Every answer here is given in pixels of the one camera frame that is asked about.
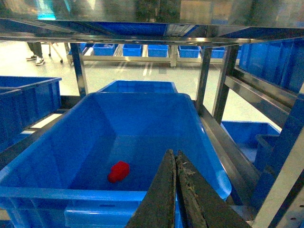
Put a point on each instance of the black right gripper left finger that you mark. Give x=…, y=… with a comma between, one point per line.
x=157, y=209

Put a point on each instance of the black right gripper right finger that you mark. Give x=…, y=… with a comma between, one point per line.
x=200, y=206

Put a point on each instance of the red toy block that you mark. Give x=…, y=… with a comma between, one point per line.
x=118, y=172

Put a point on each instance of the blue crate on shelf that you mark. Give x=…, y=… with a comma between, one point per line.
x=60, y=181

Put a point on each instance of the steel shelf cart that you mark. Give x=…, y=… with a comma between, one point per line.
x=240, y=61

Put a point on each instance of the blue crate shelf rear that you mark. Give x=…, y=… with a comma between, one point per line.
x=121, y=86

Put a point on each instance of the blue crate shelf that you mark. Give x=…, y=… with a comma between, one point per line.
x=121, y=86
x=23, y=102

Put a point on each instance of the blue crate shelf middle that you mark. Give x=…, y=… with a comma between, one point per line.
x=23, y=102

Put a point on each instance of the person legs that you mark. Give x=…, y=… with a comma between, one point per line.
x=37, y=55

